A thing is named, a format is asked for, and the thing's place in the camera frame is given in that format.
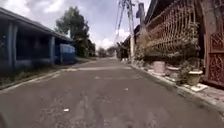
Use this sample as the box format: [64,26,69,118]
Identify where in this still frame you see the grey asphalt road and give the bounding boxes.
[0,57,224,128]

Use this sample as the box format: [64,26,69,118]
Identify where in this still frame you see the dry climbing bush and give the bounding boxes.
[134,29,158,68]

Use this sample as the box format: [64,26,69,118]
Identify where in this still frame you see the grey utility pole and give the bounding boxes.
[125,0,136,63]

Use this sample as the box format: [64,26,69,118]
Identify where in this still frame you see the pale plant pot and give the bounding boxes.
[166,65,182,81]
[153,60,167,76]
[185,69,204,87]

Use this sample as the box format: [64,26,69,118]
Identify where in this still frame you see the tall dark green tree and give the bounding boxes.
[54,5,97,58]

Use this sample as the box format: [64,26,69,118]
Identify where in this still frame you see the building with red ornate fence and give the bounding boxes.
[133,0,224,88]

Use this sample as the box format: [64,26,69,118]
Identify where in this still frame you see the grass verge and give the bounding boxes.
[0,58,94,89]

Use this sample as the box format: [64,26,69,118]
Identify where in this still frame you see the blue building with pillars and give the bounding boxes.
[0,7,74,76]

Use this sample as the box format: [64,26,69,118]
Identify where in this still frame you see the overhead wires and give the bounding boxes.
[113,0,134,44]

